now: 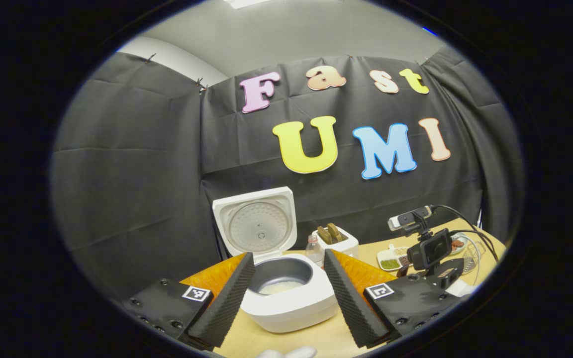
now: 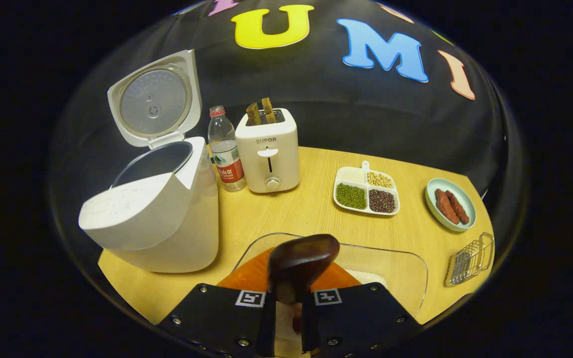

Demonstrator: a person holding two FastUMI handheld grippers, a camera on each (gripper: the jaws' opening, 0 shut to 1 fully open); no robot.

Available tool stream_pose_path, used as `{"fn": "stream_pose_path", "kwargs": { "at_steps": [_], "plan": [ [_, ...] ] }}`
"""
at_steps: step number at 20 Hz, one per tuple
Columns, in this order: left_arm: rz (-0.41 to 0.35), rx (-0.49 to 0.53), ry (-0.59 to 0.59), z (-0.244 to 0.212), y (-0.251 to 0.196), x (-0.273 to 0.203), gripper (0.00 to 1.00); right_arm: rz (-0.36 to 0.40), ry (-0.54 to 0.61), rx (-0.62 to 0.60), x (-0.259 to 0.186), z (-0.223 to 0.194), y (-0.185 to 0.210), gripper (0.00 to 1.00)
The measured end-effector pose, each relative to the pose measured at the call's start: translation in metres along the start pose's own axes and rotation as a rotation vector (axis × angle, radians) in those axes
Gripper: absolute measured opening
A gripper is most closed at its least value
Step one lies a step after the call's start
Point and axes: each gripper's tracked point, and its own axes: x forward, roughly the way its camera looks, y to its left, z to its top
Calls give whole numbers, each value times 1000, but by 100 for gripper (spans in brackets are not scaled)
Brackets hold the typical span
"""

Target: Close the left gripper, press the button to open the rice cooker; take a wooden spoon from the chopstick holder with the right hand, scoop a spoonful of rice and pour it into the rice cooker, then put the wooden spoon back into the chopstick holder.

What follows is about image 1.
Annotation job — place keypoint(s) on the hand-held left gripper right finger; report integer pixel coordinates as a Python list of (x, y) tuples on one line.
[(353, 303)]

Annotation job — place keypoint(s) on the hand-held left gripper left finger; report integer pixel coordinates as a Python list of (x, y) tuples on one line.
[(227, 303)]

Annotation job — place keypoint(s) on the white rice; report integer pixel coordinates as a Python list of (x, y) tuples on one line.
[(279, 288)]

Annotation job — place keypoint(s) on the white rice cooker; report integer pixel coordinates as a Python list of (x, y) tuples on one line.
[(291, 311)]

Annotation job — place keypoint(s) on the red meat slice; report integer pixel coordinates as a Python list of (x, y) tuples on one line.
[(458, 243)]

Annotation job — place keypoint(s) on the pale green plate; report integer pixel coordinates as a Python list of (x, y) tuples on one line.
[(460, 248)]

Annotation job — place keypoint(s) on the white divided grain dish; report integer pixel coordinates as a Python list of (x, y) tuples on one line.
[(388, 263)]

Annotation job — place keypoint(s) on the white toaster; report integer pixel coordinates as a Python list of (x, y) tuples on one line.
[(347, 246)]

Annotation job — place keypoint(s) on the clear bottle with red label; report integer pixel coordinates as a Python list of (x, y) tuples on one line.
[(315, 253)]

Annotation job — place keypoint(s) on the brown bread slice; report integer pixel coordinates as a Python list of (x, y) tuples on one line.
[(335, 231), (324, 234)]

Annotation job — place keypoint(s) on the black backdrop cloth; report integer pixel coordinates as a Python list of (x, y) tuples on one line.
[(142, 174)]

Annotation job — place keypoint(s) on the ceiling light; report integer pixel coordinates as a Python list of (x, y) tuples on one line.
[(246, 3)]

